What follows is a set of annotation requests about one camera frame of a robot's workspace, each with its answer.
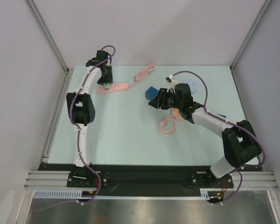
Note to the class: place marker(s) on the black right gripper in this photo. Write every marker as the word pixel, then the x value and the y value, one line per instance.
pixel 163 99

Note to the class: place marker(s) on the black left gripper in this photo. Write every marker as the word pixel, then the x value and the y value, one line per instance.
pixel 108 79

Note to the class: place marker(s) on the blue cube socket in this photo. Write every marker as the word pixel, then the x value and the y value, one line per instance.
pixel 151 93

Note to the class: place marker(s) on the pink round power strip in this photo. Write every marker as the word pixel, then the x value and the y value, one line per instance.
pixel 167 126

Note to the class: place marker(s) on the light blue round power strip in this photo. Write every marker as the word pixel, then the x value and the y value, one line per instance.
pixel 192 85

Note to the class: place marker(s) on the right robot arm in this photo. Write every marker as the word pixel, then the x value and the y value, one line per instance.
pixel 240 143

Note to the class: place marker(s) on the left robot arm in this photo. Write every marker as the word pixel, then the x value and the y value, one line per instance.
pixel 82 112

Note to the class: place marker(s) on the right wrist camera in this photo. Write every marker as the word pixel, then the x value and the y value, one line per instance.
pixel 172 82

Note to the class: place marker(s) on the aluminium frame rail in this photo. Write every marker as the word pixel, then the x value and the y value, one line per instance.
pixel 58 180

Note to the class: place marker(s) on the white cable duct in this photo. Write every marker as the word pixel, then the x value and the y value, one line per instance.
pixel 64 194

